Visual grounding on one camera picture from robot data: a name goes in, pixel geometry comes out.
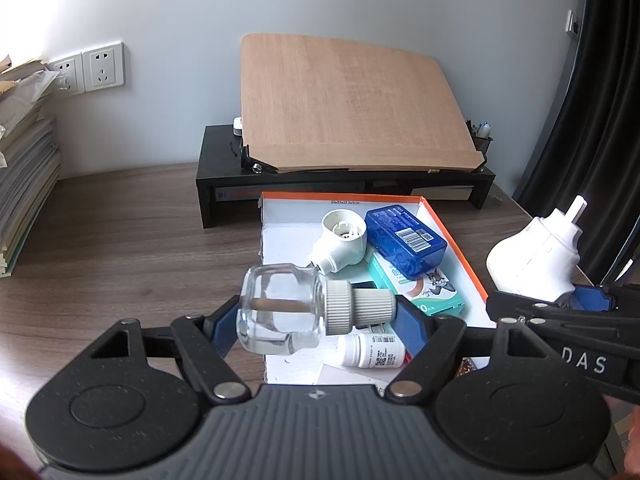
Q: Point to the white pill bottle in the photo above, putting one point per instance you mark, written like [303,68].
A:
[370,351]

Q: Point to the cartoon bandage box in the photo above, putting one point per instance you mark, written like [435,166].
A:
[430,290]

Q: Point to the black monitor stand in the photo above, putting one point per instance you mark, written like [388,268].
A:
[215,170]

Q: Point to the stack of books and papers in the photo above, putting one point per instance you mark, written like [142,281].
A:
[25,170]

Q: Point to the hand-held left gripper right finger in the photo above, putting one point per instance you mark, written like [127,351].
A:
[412,322]

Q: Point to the white wall plate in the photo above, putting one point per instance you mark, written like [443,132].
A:
[573,22]

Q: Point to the dark curtain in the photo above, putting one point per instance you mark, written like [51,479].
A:
[600,110]

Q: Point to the blue plastic box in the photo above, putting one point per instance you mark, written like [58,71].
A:
[400,240]

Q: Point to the black mesh pen holder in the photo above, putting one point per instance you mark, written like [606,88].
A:
[481,142]

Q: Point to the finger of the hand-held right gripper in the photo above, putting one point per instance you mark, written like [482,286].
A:
[595,297]
[510,305]

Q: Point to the light wooden board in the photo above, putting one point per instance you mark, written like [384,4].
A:
[350,105]

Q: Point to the glass bottle with white cap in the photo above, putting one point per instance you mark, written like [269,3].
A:
[280,305]

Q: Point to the small white round device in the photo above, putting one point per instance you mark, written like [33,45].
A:
[238,126]

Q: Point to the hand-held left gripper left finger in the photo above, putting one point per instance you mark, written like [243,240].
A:
[225,325]

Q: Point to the red playing card box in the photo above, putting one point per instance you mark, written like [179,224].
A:
[472,366]

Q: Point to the small white plug-in heater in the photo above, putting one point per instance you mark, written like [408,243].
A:
[530,255]

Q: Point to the clear plastic bag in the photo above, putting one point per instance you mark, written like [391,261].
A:
[35,85]

